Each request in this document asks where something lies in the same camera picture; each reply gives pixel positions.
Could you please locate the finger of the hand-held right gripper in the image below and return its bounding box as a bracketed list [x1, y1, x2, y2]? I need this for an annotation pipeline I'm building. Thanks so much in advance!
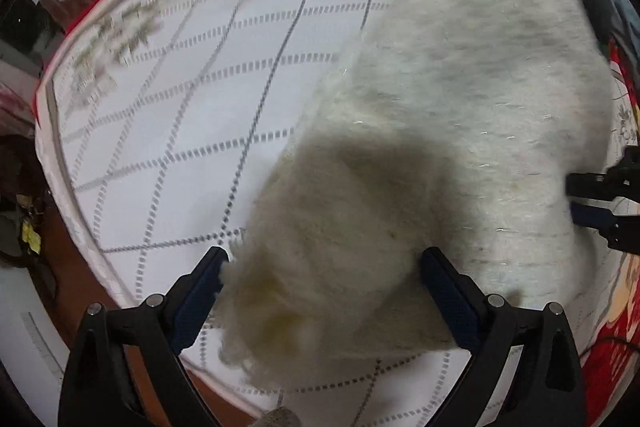
[566, 147, 640, 208]
[571, 204, 640, 253]

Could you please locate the white fuzzy jacket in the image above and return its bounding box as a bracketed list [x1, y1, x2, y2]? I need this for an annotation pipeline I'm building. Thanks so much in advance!
[212, 0, 613, 393]

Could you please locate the person's fuzzy grey clothing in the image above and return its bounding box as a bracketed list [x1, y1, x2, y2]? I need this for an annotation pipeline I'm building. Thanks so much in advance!
[257, 407, 303, 427]

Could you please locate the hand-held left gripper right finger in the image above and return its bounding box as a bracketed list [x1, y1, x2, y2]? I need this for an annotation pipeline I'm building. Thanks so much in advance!
[421, 247, 587, 427]

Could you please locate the white patterned tablecloth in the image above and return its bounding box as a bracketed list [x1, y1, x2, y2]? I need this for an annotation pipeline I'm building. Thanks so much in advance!
[32, 0, 640, 427]

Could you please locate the white diamond-pattern cloth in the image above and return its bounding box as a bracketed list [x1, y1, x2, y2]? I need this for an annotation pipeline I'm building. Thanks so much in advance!
[37, 0, 618, 427]

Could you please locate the yellow tag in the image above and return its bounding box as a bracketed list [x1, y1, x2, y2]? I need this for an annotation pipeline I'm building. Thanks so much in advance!
[20, 222, 43, 254]

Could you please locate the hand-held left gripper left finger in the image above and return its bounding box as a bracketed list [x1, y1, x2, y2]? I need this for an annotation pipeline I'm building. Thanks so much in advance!
[57, 247, 230, 427]

